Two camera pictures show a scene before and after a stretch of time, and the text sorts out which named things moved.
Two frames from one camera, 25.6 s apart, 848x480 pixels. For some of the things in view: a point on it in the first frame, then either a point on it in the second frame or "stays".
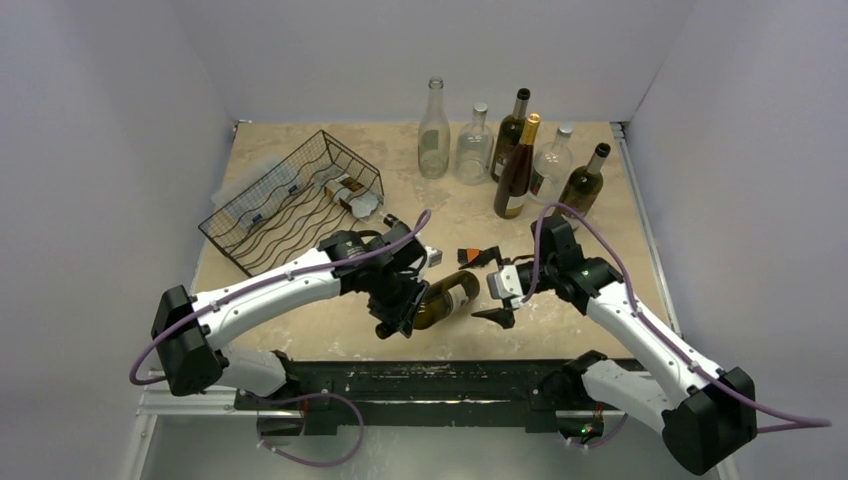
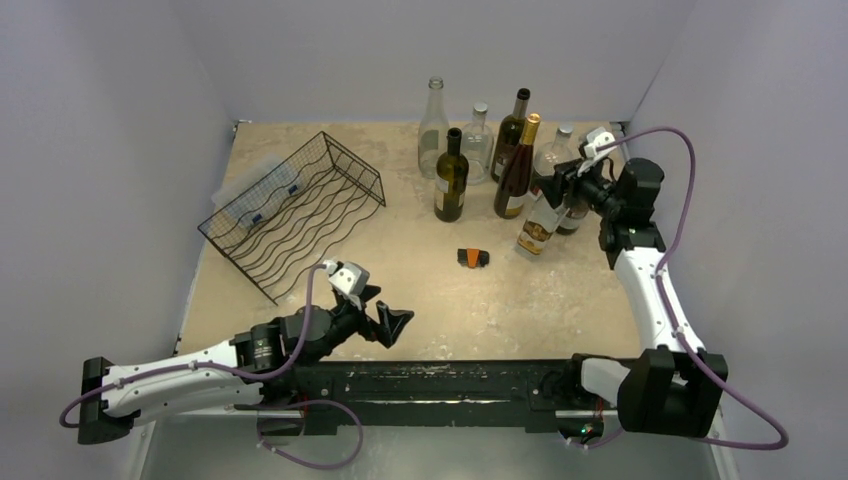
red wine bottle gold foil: [511, 186] stays
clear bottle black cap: [352, 193] to [539, 225]
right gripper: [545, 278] to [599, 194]
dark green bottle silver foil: [508, 137] stays
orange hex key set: [466, 255] stays
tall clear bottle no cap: [434, 135] stays
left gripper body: [393, 299] to [346, 319]
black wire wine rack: [322, 188] stays
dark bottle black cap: [443, 296] to [451, 180]
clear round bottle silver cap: [474, 153] stays
